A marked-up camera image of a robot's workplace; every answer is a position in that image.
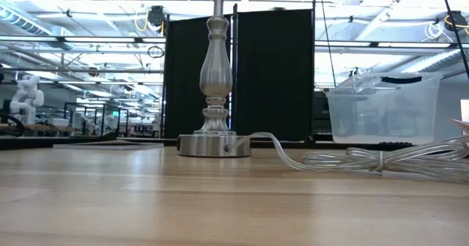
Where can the silver metal lamp base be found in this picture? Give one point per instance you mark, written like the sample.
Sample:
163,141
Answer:
216,74

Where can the black equipment behind bin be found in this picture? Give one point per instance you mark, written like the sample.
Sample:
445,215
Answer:
322,118

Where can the black room divider panel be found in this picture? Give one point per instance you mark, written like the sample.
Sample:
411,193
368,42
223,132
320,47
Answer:
275,77

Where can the black slanted pole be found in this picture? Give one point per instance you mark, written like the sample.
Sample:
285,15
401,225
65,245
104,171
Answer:
454,26

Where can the flat picture booklet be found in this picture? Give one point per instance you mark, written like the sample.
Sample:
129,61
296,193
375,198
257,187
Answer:
108,145

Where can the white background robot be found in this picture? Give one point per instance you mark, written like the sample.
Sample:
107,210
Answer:
27,96

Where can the clear plastic storage bin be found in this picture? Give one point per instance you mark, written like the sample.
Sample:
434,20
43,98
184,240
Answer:
384,110

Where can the black aluminium table frame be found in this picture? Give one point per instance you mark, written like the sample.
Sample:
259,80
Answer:
403,148

